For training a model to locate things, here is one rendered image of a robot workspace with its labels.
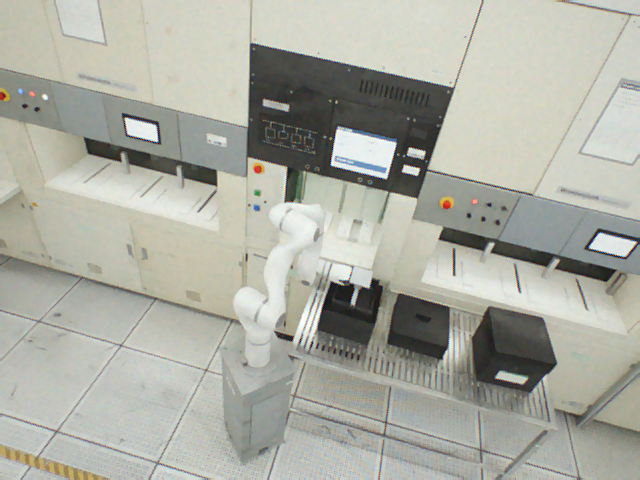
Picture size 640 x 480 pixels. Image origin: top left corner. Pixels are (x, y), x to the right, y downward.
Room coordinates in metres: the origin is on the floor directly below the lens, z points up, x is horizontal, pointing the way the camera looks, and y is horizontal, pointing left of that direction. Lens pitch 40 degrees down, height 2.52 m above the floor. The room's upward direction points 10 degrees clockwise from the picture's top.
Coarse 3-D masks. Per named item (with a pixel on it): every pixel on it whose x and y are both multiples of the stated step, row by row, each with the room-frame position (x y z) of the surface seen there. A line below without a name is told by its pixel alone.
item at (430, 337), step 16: (400, 304) 1.57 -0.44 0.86; (416, 304) 1.59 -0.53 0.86; (432, 304) 1.62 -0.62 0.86; (400, 320) 1.46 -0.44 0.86; (416, 320) 1.48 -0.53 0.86; (432, 320) 1.50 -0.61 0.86; (448, 320) 1.52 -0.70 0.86; (400, 336) 1.38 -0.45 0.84; (416, 336) 1.38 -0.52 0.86; (432, 336) 1.40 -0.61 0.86; (448, 336) 1.42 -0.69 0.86; (416, 352) 1.36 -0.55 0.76; (432, 352) 1.35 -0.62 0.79
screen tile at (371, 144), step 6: (366, 144) 1.81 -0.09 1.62; (372, 144) 1.81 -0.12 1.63; (378, 144) 1.81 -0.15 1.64; (384, 144) 1.80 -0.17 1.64; (390, 144) 1.80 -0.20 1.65; (378, 150) 1.81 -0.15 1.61; (384, 150) 1.80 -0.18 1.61; (390, 150) 1.80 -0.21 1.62; (366, 156) 1.81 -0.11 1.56; (372, 156) 1.81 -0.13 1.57; (378, 156) 1.81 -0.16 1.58; (384, 156) 1.80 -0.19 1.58; (378, 162) 1.80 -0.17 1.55; (384, 162) 1.80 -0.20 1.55
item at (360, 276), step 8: (352, 272) 1.51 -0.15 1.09; (360, 272) 1.52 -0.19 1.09; (368, 272) 1.53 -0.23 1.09; (352, 280) 1.46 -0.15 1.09; (360, 280) 1.47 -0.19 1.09; (368, 280) 1.48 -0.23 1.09; (376, 280) 1.59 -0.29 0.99; (336, 288) 1.48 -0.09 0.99; (344, 288) 1.60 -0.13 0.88; (352, 288) 1.59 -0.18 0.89; (360, 288) 1.48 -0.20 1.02; (368, 288) 1.43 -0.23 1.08; (376, 288) 1.56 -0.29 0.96; (336, 296) 1.59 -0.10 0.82; (344, 296) 1.59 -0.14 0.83; (352, 296) 1.43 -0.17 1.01; (336, 304) 1.40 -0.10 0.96; (344, 304) 1.39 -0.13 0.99; (352, 304) 1.38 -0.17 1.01; (344, 312) 1.40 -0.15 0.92; (352, 312) 1.39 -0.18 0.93; (360, 312) 1.39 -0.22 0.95; (368, 312) 1.38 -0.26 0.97; (368, 320) 1.38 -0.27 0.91
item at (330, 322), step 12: (324, 300) 1.44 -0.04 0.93; (324, 312) 1.38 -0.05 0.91; (336, 312) 1.37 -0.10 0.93; (372, 312) 1.56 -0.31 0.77; (324, 324) 1.38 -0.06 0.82; (336, 324) 1.37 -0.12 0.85; (348, 324) 1.36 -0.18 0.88; (360, 324) 1.35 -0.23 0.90; (372, 324) 1.35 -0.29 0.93; (348, 336) 1.36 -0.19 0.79; (360, 336) 1.35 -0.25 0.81
